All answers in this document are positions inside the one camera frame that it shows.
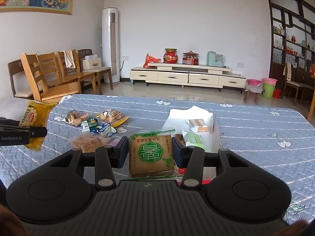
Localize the light green cracker pack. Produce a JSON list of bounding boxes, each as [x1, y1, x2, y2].
[[182, 131, 205, 150]]

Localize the clear bag brown pastries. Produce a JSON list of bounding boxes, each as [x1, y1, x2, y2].
[[70, 132, 110, 153]]

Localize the blue white snack pack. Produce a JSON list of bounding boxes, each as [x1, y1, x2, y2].
[[95, 123, 116, 137]]

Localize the yellow snack pack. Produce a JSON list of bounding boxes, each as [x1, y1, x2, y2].
[[19, 100, 57, 151]]

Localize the orange cracker pack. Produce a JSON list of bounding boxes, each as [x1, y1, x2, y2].
[[187, 119, 209, 133]]

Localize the green biscuit pack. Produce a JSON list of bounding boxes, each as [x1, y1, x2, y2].
[[129, 128, 175, 178]]

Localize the purple snack pack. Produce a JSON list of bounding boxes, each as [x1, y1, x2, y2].
[[108, 137, 120, 147]]

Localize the dark brown cake pack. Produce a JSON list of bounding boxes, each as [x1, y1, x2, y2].
[[175, 134, 185, 146]]

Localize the grey sofa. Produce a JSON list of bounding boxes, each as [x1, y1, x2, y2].
[[0, 96, 31, 121]]

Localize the red white cardboard box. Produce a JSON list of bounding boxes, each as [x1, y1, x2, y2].
[[162, 105, 221, 175]]

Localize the green white snack pack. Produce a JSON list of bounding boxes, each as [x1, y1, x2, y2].
[[81, 118, 98, 132]]

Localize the yellow bag small buns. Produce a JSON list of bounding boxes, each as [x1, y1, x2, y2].
[[96, 109, 130, 127]]

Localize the dark padded chair left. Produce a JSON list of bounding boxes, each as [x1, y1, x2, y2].
[[7, 59, 33, 99]]

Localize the clear bag round cookies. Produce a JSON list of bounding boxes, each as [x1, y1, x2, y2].
[[62, 110, 89, 127]]

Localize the near light wooden chair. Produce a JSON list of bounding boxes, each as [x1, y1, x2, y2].
[[21, 53, 81, 103]]

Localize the light wooden chair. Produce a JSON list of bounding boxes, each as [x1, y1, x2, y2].
[[36, 52, 62, 87], [21, 53, 81, 103]]

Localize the cream TV cabinet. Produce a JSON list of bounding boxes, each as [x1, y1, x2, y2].
[[130, 63, 247, 90]]

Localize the white towel on chair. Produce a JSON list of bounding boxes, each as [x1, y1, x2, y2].
[[62, 50, 75, 69]]

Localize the blue quilted table cover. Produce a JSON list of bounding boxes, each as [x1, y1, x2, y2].
[[1, 94, 314, 223]]

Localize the small wooden stool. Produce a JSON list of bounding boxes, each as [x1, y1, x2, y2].
[[244, 84, 263, 105]]

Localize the pink basin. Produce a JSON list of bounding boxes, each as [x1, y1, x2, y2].
[[247, 79, 261, 87]]

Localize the white paper gift bag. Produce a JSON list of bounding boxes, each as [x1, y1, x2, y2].
[[82, 55, 102, 70]]

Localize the red pavilion gift box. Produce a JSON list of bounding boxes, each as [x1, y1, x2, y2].
[[183, 51, 199, 65]]

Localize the mint green kitchen appliance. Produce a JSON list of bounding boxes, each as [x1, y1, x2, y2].
[[207, 51, 225, 67]]

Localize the red round jar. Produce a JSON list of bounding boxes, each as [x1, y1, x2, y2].
[[163, 48, 178, 63]]

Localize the small red bucket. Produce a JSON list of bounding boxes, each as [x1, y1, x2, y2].
[[273, 89, 282, 99]]

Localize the green bucket pink lid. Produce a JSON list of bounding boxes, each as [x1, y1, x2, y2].
[[263, 78, 277, 99]]

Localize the dark chair with bag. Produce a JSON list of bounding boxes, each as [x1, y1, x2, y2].
[[77, 49, 113, 94]]

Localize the red plastic bag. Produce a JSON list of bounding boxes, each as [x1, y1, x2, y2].
[[143, 53, 161, 69]]

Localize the chair by shelf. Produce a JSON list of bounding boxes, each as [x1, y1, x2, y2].
[[281, 62, 314, 105]]

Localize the white standing air conditioner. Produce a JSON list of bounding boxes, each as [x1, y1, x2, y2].
[[101, 7, 120, 83]]

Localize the dark wooden display shelf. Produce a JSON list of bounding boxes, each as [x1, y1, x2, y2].
[[269, 0, 314, 88]]

